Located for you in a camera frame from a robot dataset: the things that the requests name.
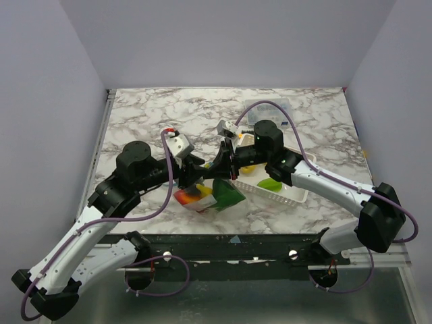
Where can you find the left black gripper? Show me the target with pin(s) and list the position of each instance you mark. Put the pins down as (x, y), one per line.
(190, 172)

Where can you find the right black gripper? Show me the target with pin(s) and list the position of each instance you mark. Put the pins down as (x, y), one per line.
(229, 159)

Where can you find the yellow toy banana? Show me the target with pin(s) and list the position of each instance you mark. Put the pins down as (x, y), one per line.
(204, 190)

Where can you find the green toy leafy vegetable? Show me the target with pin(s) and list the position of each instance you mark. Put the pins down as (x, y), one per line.
(225, 194)

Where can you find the clear zip top bag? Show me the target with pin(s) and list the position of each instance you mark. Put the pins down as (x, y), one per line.
(202, 205)

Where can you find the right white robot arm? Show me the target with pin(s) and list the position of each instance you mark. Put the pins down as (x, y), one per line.
(377, 209)

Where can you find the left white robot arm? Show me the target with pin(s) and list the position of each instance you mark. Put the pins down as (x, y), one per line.
(55, 283)

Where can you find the yellow toy lemon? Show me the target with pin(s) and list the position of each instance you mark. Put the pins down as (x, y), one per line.
(248, 169)

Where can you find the white perforated plastic basket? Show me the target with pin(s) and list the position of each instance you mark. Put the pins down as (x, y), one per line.
(290, 196)

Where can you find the green toy star fruit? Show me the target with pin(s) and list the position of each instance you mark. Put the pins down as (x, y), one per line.
(270, 185)

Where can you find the clear plastic screw box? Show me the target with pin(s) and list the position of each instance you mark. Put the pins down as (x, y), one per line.
(265, 111)

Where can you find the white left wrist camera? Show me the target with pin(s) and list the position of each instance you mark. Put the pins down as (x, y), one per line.
(179, 145)

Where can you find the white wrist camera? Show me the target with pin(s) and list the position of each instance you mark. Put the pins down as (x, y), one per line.
(227, 129)
(179, 145)

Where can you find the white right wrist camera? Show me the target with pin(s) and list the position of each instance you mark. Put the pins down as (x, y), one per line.
(227, 129)

